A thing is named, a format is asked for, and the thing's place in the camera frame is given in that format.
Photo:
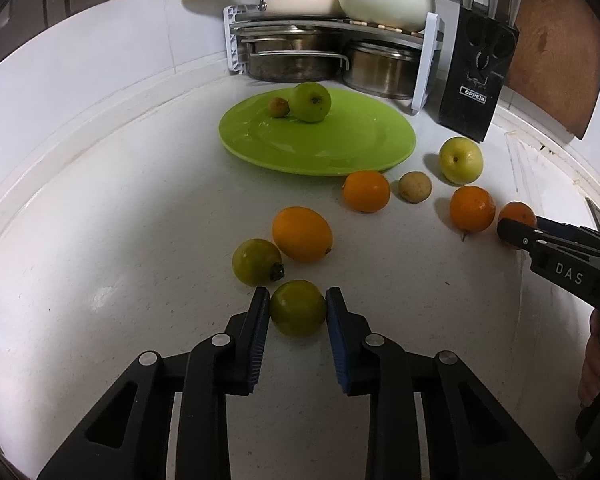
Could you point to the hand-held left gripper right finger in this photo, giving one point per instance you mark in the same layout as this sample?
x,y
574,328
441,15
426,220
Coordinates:
x,y
336,332

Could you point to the green plate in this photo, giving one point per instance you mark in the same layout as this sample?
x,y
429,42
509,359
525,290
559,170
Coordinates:
x,y
330,140

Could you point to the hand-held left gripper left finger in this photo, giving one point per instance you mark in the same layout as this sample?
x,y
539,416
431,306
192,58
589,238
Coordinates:
x,y
258,332

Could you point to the person's right hand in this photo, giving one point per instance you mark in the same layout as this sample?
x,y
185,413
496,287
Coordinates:
x,y
592,360

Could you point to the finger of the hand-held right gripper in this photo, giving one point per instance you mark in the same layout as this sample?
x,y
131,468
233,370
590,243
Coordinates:
x,y
515,234
570,225

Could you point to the round green fruit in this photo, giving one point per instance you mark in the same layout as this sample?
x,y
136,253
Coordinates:
x,y
298,308

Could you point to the wooden cutting board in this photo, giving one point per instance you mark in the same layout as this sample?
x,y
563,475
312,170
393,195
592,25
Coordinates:
x,y
555,50

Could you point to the round steel pot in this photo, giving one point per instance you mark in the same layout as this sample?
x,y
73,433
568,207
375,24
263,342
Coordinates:
x,y
380,69

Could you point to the green apple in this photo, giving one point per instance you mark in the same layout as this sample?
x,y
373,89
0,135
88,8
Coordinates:
x,y
309,102

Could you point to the oval orange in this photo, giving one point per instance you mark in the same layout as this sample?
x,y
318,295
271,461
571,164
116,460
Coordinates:
x,y
302,234

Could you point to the round orange with stem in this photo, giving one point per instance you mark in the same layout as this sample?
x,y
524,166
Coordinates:
x,y
472,208

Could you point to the white pot rack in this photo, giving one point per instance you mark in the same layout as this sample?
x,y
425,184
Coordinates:
x,y
425,60

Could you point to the green fruit with dark stem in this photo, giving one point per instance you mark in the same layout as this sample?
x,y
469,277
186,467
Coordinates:
x,y
256,262

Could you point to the black knife block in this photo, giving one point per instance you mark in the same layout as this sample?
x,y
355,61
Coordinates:
x,y
477,80

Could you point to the small brown fruit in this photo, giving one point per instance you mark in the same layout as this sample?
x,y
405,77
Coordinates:
x,y
278,107
415,186

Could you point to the yellow-green apple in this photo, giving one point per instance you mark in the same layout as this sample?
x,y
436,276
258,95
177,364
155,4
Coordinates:
x,y
461,160

